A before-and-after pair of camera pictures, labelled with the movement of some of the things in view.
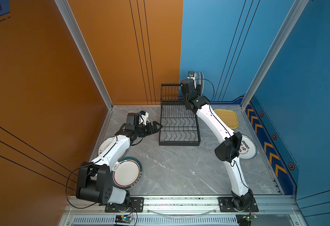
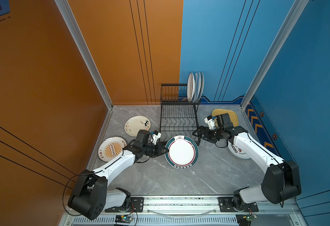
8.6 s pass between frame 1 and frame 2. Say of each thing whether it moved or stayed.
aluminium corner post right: stayed
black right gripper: moved
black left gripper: moved
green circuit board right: stayed
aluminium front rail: stayed
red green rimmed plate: moved
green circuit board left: stayed
